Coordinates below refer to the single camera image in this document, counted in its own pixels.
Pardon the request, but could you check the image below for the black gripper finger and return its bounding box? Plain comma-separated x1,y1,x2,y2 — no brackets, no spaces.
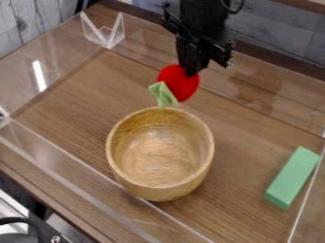
177,36,198,76
194,45,210,74

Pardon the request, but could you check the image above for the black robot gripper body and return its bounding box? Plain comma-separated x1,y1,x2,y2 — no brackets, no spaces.
162,0,234,67

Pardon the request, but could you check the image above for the red plush fruit green leaf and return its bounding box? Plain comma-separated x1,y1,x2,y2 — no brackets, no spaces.
149,65,200,109

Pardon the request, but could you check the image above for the wooden bowl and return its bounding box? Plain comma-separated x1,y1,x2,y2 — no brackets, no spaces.
106,107,214,201

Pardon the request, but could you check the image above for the green foam block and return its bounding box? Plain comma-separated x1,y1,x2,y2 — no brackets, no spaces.
264,146,320,211

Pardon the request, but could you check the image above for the clear acrylic corner bracket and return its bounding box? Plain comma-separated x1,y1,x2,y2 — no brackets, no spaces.
80,11,126,49

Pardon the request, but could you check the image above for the clear acrylic enclosure wall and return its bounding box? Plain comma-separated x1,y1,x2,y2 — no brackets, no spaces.
0,15,325,243

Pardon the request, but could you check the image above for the black clamp and cable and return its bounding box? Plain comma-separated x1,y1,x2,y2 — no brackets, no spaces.
0,210,74,243

